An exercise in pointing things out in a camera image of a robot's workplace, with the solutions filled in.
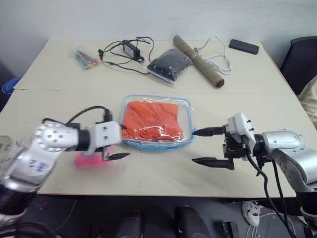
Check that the white sneaker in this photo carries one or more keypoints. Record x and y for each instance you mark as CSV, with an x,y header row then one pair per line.
x,y
251,212

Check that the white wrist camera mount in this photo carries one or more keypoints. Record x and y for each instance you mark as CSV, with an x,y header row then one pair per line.
x,y
107,132
241,130

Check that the bag of coloured sticks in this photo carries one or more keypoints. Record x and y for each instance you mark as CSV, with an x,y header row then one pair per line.
x,y
85,59

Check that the blue ribbed container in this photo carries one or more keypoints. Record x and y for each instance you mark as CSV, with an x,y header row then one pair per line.
x,y
10,85

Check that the small dark block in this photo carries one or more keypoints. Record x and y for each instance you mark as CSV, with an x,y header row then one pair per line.
x,y
230,229

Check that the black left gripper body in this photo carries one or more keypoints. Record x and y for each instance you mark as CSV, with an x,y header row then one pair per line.
x,y
106,154

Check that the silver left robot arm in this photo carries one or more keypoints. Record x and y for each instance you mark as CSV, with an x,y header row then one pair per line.
x,y
53,137

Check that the pink cloth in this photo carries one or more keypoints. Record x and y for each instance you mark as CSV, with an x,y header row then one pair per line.
x,y
86,161

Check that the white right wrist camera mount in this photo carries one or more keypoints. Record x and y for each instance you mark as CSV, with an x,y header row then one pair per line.
x,y
241,130

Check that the black rectangular power bank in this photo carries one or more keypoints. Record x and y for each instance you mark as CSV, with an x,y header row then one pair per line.
x,y
244,46

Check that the clear plastic pouch blue trim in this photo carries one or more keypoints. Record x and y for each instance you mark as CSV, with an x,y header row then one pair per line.
x,y
187,116

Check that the black cloth in plastic bag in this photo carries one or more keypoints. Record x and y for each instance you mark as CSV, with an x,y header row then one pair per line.
x,y
171,63

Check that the orange cloth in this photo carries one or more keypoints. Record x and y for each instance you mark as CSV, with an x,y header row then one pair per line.
x,y
151,119

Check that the brown wooden stick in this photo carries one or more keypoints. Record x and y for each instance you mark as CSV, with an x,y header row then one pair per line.
x,y
198,60

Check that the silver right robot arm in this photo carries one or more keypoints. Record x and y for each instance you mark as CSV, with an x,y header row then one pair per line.
x,y
287,146

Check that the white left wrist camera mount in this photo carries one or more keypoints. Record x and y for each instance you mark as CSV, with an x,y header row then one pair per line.
x,y
107,132

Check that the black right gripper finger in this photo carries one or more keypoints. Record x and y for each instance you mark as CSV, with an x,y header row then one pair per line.
x,y
209,131
213,162

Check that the white green package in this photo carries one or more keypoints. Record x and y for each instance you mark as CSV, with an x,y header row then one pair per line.
x,y
6,148

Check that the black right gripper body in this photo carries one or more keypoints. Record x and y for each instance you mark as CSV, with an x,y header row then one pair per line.
x,y
234,148

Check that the black chair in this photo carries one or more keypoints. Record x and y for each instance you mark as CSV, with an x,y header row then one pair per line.
x,y
301,62

